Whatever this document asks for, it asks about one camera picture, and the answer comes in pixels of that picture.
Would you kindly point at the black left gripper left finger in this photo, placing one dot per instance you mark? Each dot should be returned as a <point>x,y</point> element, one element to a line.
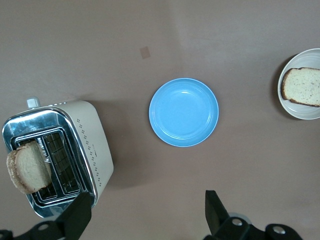
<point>72,220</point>

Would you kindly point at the beige plate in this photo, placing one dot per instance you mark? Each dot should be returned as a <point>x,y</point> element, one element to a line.
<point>295,112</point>

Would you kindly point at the bread slice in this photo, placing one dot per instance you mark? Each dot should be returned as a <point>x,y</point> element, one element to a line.
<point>30,170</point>
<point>303,86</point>

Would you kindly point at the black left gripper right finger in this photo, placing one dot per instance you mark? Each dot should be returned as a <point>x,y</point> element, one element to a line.
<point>217,220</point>

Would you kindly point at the brown tape patch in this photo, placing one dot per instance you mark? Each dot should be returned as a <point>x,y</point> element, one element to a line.
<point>145,52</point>

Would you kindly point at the blue plate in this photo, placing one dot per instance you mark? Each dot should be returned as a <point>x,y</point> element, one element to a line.
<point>183,112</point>

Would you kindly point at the beige chrome toaster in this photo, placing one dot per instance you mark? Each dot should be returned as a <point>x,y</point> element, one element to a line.
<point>97,140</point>

